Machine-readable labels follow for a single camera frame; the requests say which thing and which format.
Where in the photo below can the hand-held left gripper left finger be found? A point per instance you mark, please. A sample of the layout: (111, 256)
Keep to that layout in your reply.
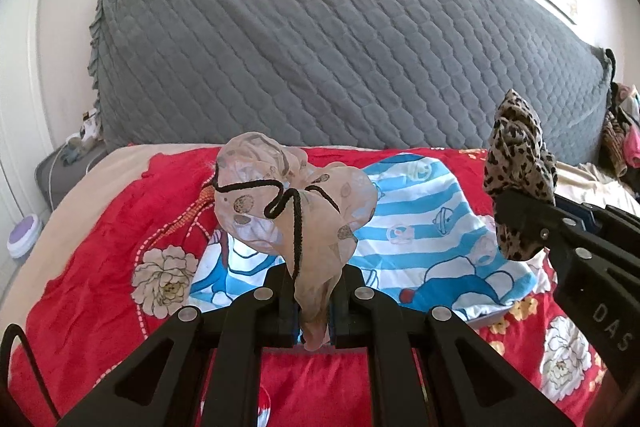
(287, 312)

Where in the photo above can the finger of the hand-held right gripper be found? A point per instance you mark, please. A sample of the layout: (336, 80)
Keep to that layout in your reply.
(525, 214)
(615, 227)

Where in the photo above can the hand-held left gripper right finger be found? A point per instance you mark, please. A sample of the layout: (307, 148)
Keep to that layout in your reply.
(345, 307)

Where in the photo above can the leopard print cloth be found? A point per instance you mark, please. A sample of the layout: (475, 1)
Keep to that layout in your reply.
(520, 147)

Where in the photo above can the blue striped cartoon cloth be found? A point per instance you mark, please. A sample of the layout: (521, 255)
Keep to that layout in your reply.
(430, 217)

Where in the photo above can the pile of clothes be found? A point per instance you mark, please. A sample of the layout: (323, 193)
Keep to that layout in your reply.
(622, 132)

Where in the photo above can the red floral bed sheet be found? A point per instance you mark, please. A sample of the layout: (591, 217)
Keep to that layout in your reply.
(110, 217)

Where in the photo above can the grey quilted headboard cover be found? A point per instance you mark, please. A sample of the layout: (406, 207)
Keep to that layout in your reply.
(325, 47)

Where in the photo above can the grey nightstand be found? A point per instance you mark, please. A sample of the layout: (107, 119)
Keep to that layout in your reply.
(60, 177)

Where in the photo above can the small items on nightstand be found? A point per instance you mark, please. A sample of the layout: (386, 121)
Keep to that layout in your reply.
(85, 132)

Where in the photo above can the purple white round container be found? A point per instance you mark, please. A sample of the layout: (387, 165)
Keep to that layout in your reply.
(24, 236)

